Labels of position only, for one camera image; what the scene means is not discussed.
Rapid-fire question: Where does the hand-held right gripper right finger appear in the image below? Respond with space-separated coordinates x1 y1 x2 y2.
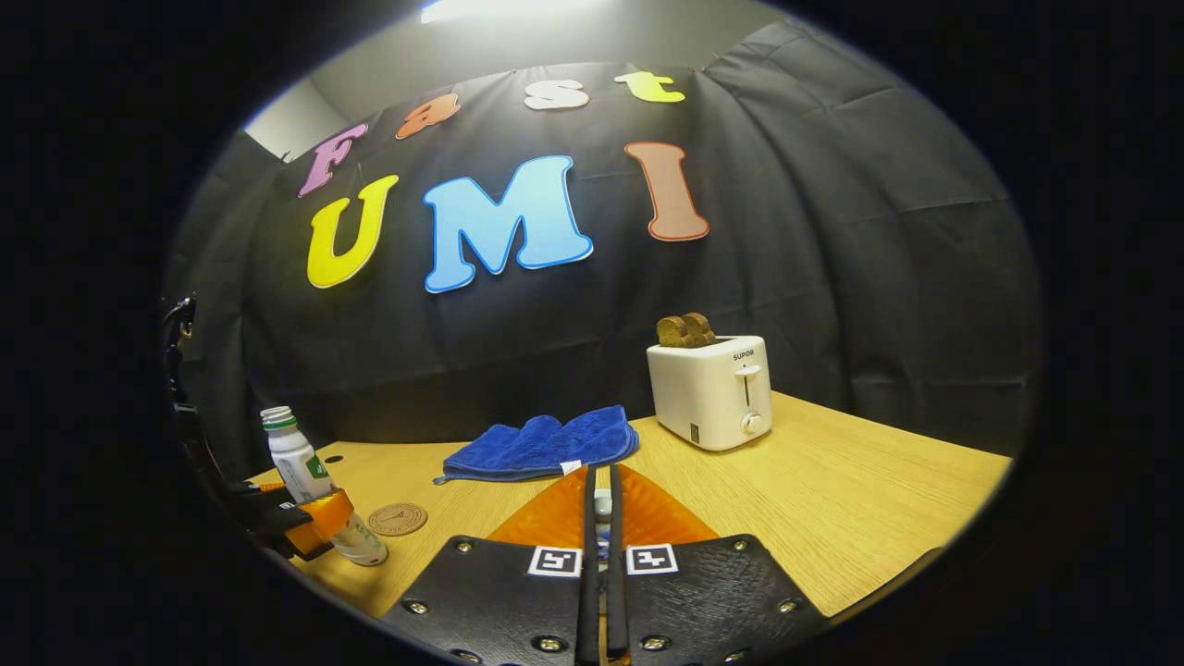
606 462 829 665

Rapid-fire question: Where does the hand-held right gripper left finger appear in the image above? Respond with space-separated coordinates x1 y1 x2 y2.
379 465 600 665

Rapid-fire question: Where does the clear plastic water bottle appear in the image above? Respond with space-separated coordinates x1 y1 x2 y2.
260 406 389 567

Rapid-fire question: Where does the round brown coaster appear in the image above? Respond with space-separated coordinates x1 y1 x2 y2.
367 502 429 537

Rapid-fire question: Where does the blue folded cloth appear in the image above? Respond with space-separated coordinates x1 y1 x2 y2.
433 405 640 486

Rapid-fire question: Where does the white toaster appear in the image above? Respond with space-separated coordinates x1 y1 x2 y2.
647 335 773 452

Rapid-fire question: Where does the black backdrop cloth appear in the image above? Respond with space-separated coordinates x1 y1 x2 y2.
165 20 1042 482

